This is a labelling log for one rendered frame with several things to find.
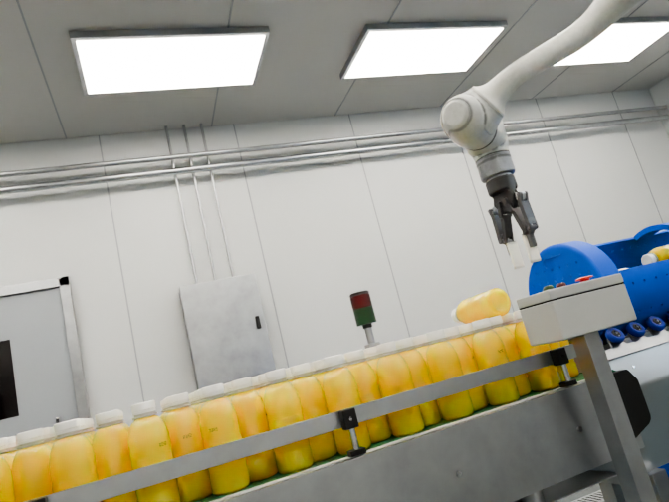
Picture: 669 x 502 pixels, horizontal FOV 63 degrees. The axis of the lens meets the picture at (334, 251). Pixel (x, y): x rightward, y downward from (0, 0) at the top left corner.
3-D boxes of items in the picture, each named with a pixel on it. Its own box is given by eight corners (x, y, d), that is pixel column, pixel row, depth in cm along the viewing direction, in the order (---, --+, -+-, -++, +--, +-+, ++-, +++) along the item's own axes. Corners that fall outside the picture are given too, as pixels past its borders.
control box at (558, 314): (638, 319, 111) (620, 271, 113) (564, 340, 104) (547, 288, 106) (600, 327, 120) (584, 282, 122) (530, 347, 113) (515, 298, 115)
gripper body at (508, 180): (521, 170, 139) (532, 204, 137) (501, 183, 146) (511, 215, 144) (497, 173, 136) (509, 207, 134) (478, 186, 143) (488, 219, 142)
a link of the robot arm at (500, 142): (479, 169, 149) (463, 160, 138) (462, 119, 153) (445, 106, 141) (517, 153, 144) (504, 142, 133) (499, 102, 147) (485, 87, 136)
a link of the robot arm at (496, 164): (496, 164, 148) (503, 184, 147) (468, 167, 145) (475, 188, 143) (517, 149, 140) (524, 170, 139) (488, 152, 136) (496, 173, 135)
